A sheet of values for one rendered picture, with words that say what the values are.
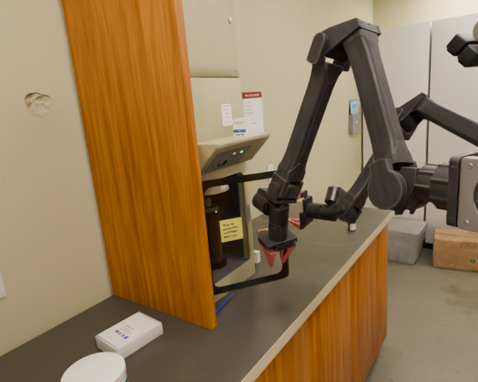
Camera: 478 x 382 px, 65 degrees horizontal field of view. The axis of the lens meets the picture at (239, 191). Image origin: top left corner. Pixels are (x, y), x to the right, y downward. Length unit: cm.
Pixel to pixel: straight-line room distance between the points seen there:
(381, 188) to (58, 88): 108
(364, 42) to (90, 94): 88
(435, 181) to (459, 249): 316
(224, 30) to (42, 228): 90
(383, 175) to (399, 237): 310
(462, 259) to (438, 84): 159
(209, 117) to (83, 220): 60
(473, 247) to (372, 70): 313
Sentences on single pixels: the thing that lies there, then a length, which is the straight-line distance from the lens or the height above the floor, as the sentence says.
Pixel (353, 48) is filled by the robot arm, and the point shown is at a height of 172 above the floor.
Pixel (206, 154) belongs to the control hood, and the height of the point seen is 148.
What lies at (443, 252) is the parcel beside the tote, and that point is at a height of 16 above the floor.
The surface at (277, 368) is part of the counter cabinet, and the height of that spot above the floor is 81.
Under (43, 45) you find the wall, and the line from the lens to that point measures 143.
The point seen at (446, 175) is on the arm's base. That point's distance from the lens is 72.
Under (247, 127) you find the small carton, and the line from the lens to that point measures 129.
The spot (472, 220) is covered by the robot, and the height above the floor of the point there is 141.
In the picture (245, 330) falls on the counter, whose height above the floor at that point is 94.
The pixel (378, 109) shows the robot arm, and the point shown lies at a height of 159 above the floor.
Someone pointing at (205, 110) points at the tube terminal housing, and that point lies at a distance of 125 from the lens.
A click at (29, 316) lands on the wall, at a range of 146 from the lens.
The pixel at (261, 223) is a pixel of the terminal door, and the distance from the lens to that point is 129.
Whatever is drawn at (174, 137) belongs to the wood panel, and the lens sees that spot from 109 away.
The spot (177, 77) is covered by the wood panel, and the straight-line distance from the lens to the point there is 106.
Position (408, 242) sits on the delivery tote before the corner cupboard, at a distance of 385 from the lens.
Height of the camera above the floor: 162
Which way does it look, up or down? 13 degrees down
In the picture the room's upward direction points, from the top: 5 degrees counter-clockwise
